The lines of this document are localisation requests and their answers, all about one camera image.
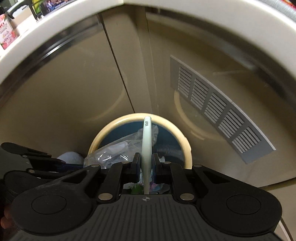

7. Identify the clear plastic bag with trash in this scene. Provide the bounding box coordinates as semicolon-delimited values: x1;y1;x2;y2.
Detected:
84;123;159;169

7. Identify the pale green toothbrush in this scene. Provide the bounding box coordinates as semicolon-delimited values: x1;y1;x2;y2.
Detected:
141;116;152;195

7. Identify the blue trash bin cream rim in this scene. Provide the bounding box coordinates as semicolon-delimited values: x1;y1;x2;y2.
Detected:
87;112;193;195

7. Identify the grey fuzzy left slipper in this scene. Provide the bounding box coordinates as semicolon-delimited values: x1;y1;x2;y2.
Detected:
57;152;84;165

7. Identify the grey cabinet vent grille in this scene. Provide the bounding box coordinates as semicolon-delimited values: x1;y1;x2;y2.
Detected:
170;56;276;164

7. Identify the pink soap bottle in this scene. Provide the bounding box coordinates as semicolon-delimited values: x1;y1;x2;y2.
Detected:
0;14;18;50

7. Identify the smartphone playing video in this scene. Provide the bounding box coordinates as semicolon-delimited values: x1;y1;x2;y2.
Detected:
39;0;72;16

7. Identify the grey cloth mat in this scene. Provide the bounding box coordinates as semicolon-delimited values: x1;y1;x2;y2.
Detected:
262;0;295;15

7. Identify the black wire condiment rack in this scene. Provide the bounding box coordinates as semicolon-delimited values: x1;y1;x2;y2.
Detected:
28;0;44;20

